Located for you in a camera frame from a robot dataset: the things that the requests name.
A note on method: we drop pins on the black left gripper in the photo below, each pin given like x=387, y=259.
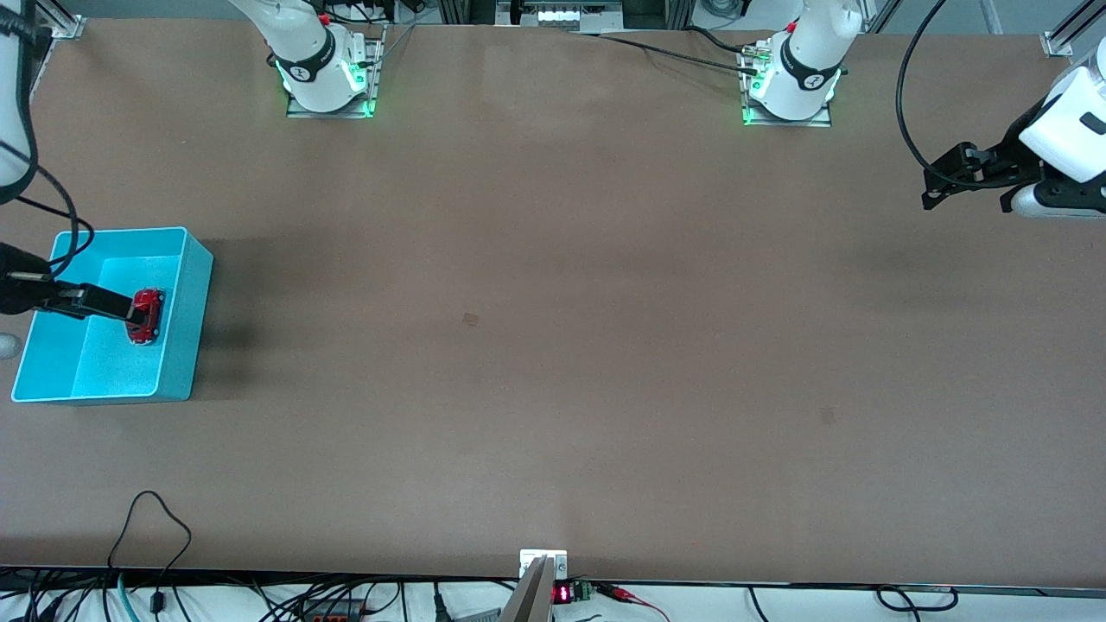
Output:
x=1009, y=153

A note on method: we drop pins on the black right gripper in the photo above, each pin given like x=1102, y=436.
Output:
x=15, y=296

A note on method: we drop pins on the red beetle toy car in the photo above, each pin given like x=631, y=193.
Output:
x=149, y=318

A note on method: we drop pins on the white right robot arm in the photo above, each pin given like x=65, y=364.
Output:
x=302, y=52

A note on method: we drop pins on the blue plastic box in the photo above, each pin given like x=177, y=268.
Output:
x=112, y=371

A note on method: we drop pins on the orange connector block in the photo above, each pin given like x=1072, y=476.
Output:
x=333, y=612

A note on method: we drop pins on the white lit device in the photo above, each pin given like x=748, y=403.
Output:
x=575, y=15

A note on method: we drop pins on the grey metal bar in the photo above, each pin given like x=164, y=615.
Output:
x=529, y=596

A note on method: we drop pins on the red digit display module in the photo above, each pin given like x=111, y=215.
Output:
x=566, y=593

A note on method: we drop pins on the aluminium corner bracket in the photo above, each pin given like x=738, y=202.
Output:
x=67, y=26
x=1058, y=43

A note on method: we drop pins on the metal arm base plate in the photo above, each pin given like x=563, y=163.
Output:
x=791, y=123
x=373, y=78

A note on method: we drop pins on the white metal bracket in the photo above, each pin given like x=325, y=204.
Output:
x=531, y=557

